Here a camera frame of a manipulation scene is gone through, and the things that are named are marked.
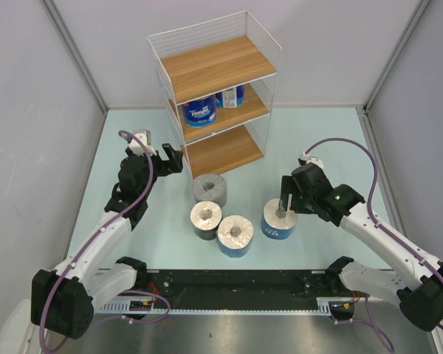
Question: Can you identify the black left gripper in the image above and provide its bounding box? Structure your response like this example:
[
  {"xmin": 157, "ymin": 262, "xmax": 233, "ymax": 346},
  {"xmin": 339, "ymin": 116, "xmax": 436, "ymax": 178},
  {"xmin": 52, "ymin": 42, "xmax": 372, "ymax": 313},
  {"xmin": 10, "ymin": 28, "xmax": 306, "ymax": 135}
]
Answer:
[{"xmin": 135, "ymin": 144, "xmax": 182, "ymax": 198}]

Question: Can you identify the blue starry paper roll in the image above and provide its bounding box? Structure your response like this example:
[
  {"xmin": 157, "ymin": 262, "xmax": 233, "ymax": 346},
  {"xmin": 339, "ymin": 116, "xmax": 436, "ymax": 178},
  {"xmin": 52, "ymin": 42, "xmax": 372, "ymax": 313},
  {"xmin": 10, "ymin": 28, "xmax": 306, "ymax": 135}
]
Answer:
[{"xmin": 261, "ymin": 198, "xmax": 298, "ymax": 240}]

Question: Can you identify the grey paper roll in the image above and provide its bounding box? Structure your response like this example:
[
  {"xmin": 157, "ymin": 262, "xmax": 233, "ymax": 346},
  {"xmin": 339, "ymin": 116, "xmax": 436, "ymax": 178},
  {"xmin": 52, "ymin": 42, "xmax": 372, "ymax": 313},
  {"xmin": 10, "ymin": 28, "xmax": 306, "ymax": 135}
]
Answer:
[{"xmin": 193, "ymin": 173, "xmax": 227, "ymax": 207}]

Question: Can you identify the blue Tempo paper roll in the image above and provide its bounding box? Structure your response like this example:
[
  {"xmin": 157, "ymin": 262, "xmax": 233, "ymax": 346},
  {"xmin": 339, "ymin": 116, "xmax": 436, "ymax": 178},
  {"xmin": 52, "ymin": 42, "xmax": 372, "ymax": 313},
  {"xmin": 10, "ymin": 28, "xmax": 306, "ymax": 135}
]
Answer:
[{"xmin": 181, "ymin": 95, "xmax": 216, "ymax": 128}]

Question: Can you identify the light blue paper roll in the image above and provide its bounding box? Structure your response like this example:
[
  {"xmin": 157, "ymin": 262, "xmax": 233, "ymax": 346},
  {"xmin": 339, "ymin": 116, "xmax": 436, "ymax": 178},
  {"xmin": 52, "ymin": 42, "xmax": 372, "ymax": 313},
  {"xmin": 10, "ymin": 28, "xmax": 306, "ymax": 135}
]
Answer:
[{"xmin": 216, "ymin": 215, "xmax": 254, "ymax": 258}]

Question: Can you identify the black paper roll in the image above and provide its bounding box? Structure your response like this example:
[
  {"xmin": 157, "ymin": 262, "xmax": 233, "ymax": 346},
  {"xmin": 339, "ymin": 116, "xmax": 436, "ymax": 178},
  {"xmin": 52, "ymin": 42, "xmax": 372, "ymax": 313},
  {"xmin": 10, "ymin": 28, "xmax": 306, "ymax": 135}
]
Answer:
[{"xmin": 190, "ymin": 201, "xmax": 222, "ymax": 240}]

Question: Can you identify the blue white paper roll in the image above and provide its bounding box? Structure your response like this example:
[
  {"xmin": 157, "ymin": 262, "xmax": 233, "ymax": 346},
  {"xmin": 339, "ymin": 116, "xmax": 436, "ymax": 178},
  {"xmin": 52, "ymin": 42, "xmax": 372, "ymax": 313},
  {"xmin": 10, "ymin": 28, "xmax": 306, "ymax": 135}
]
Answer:
[{"xmin": 215, "ymin": 85, "xmax": 244, "ymax": 108}]

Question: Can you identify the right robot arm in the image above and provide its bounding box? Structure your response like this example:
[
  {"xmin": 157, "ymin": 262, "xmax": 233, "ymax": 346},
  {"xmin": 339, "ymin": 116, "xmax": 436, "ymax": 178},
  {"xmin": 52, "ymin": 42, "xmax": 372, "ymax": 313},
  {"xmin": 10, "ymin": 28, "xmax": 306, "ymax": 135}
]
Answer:
[{"xmin": 279, "ymin": 163, "xmax": 443, "ymax": 332}]

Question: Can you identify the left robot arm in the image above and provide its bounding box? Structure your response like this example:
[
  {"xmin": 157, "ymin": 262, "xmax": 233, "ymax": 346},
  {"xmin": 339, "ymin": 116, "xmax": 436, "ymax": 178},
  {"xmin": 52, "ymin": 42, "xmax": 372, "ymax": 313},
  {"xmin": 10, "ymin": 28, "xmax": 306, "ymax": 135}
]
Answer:
[{"xmin": 30, "ymin": 142, "xmax": 183, "ymax": 339}]

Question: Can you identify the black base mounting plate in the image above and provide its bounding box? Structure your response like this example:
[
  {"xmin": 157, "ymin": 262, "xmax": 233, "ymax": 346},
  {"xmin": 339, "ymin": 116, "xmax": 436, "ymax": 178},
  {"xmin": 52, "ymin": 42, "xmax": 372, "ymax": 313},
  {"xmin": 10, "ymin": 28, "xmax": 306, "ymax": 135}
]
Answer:
[{"xmin": 106, "ymin": 268, "xmax": 359, "ymax": 320}]

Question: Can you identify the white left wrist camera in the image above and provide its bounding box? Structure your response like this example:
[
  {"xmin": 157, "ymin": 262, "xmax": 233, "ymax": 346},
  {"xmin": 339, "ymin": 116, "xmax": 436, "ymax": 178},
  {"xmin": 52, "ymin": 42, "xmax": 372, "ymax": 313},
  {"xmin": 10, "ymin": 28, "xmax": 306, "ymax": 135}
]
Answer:
[{"xmin": 127, "ymin": 129, "xmax": 157, "ymax": 156}]

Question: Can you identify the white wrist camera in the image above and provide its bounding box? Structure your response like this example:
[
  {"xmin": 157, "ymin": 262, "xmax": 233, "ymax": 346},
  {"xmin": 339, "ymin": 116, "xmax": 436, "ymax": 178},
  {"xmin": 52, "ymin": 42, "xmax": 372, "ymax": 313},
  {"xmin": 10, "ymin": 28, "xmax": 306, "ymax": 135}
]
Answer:
[
  {"xmin": 298, "ymin": 151, "xmax": 324, "ymax": 169},
  {"xmin": 127, "ymin": 129, "xmax": 157, "ymax": 156}
]

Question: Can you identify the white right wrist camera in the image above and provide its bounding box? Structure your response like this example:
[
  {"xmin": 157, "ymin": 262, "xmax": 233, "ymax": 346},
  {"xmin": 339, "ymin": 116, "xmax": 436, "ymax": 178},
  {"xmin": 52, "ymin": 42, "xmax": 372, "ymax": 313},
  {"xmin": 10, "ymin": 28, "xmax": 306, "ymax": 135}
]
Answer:
[{"xmin": 298, "ymin": 151, "xmax": 324, "ymax": 169}]

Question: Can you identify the white wire wooden shelf rack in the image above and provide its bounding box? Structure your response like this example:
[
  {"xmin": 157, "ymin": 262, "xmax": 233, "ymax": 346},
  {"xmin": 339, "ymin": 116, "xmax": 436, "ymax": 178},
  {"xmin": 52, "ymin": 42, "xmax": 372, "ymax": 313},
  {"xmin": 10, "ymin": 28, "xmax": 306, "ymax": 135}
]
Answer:
[{"xmin": 148, "ymin": 11, "xmax": 282, "ymax": 177}]

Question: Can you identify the aluminium frame rail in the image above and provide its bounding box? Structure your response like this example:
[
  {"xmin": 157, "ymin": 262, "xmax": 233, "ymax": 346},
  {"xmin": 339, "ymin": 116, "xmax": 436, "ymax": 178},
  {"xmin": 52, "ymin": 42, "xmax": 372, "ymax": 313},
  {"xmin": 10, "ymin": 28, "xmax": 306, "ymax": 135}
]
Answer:
[{"xmin": 356, "ymin": 106, "xmax": 443, "ymax": 353}]

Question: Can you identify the grey slotted cable duct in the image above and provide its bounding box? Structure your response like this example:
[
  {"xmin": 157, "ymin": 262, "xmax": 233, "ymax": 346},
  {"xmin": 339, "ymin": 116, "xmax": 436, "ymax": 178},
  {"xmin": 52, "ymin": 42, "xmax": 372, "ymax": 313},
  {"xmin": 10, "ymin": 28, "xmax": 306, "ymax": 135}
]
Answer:
[{"xmin": 96, "ymin": 298, "xmax": 331, "ymax": 316}]

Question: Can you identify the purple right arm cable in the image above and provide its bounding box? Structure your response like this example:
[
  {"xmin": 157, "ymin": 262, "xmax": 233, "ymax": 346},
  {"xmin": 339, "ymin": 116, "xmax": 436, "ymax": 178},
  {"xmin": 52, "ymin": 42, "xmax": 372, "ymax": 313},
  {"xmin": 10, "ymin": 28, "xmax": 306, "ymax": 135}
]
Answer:
[{"xmin": 303, "ymin": 137, "xmax": 443, "ymax": 353}]

